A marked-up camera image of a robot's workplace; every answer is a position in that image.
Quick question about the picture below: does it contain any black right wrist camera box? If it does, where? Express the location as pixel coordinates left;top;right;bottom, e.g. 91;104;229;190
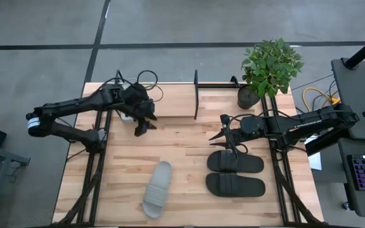
219;113;231;127

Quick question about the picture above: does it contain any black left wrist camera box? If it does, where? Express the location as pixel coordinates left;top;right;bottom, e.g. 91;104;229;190
135;99;155;115

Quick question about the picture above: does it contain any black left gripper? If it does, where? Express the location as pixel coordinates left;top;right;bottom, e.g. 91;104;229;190
124;104;158;137

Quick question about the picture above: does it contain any black rubber slide sandal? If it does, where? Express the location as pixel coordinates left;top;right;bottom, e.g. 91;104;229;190
205;172;266;198
207;149;265;174

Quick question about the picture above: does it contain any green plant in black pot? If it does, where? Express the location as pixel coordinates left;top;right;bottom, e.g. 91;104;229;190
236;37;305;110

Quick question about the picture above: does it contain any grey metal cart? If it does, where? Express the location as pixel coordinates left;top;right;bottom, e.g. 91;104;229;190
0;142;31;228

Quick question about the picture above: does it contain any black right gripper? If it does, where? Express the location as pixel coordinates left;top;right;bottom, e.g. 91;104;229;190
208;123;259;149

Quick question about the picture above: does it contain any white paper sheet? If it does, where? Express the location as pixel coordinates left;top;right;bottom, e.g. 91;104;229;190
305;136;323;171

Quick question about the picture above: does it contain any yellow cable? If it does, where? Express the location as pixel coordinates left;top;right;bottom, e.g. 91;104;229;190
302;87;342;112

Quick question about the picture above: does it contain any black desk support beam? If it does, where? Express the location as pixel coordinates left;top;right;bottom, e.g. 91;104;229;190
305;125;350;156

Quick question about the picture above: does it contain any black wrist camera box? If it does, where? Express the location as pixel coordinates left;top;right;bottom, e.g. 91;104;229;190
219;113;231;127
135;99;155;115

